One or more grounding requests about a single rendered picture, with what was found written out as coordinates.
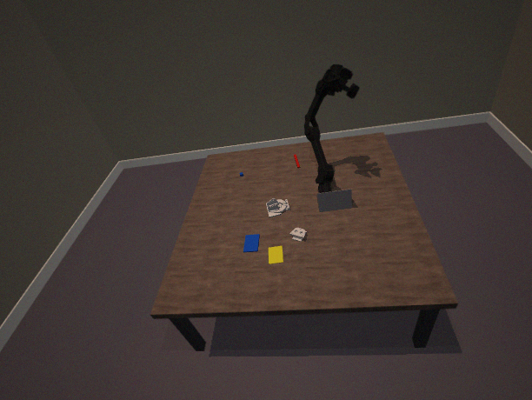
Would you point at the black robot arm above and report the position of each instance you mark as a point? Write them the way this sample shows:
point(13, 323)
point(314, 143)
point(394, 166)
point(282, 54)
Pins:
point(325, 170)

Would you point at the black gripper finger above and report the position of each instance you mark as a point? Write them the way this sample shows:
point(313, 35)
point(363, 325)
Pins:
point(352, 90)
point(333, 77)

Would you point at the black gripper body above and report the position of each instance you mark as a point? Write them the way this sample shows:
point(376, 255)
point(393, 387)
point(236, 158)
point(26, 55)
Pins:
point(339, 85)

